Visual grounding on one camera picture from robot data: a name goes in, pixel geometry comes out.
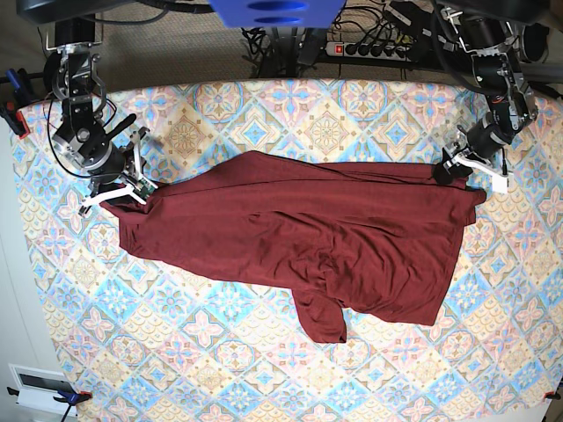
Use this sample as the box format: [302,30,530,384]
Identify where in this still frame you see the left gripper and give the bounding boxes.
[432,131,507,186]

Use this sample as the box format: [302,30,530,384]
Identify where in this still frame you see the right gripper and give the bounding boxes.
[78,113,150,207]

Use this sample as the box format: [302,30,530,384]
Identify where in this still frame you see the maroon t-shirt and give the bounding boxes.
[104,151,486,344]

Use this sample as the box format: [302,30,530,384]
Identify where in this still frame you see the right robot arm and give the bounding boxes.
[48,18,157,215]

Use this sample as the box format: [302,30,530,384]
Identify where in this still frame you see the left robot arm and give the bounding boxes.
[430,1,537,185]

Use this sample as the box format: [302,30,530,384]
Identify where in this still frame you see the patterned tablecloth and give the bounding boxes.
[5,80,562,421]

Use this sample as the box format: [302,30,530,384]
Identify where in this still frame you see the blue orange lower clamp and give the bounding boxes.
[6,387,92,421]

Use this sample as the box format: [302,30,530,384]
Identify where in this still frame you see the orange right clamp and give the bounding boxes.
[544,391,562,401]

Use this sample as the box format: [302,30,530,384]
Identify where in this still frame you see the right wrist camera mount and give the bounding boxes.
[78,127,157,216]

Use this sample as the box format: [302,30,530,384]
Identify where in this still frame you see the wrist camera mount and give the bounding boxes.
[78,127,157,216]
[441,129,514,194]

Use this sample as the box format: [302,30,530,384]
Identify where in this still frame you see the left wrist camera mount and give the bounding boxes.
[441,129,514,194]

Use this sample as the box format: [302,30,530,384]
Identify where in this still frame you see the black power strip red switch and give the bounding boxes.
[325,41,409,62]

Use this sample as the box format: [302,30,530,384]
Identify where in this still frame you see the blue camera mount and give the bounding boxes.
[208,0,346,29]

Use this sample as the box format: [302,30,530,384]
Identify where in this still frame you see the tangled black cables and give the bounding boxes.
[239,25,309,80]

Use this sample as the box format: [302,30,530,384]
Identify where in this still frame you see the white wall socket plate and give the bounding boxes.
[8,363,71,416]

